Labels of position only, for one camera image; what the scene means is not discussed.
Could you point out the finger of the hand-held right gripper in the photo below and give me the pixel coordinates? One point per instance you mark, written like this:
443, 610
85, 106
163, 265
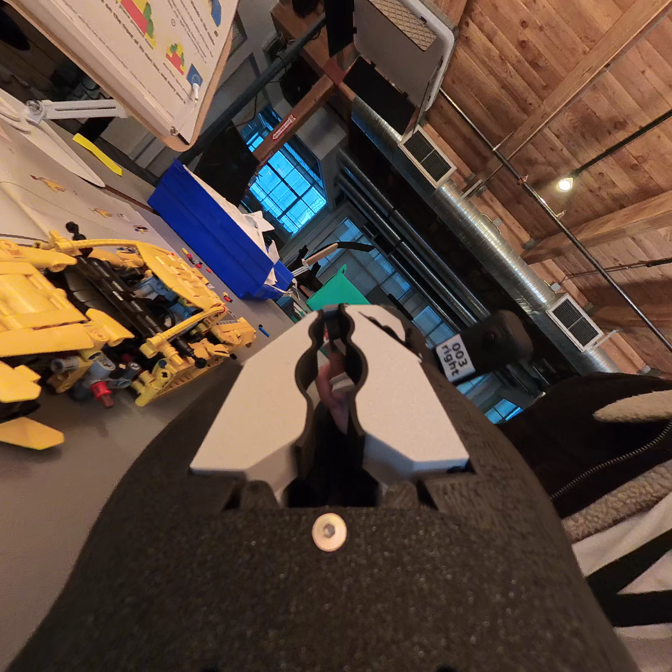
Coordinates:
396, 328

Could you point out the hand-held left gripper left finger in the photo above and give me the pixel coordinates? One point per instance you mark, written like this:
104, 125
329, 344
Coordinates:
252, 420

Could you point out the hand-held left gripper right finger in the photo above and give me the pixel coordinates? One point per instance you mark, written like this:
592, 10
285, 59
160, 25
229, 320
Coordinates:
409, 420

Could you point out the person's right hand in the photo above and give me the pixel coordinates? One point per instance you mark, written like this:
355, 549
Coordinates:
333, 393

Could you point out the teal plastic bin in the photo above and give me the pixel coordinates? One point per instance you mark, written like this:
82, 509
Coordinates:
330, 291

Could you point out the white vent grille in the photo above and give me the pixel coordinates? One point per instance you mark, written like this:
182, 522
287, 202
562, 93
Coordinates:
428, 157
575, 323

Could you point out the brown fleece-lined jacket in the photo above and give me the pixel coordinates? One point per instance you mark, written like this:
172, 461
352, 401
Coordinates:
603, 420

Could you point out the scattered small brick pins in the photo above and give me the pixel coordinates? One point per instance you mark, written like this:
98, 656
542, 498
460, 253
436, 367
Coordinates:
202, 267

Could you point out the track spotlight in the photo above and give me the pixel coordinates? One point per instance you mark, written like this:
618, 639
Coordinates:
565, 183

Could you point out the pile of white paper bags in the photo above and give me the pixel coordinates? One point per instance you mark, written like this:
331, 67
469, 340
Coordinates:
252, 225

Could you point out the blue plastic bin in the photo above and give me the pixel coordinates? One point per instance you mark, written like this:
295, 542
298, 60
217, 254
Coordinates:
210, 225

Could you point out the yellow toy brick car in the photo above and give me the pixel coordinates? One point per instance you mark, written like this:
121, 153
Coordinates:
52, 315

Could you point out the white striped shirt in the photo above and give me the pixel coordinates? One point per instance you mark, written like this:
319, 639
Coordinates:
630, 567

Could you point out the white perforated box unit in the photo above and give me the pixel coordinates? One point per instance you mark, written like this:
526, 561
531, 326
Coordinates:
404, 47

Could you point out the yellow paper strip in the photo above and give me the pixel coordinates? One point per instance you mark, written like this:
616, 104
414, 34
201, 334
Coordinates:
97, 154

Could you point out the open instruction booklet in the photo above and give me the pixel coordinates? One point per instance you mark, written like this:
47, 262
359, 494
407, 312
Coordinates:
31, 204

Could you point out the instruction board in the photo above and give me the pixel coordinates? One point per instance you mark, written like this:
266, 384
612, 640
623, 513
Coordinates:
105, 47

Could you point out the silver ventilation duct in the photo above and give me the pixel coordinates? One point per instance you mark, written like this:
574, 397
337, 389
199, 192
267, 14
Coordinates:
498, 246

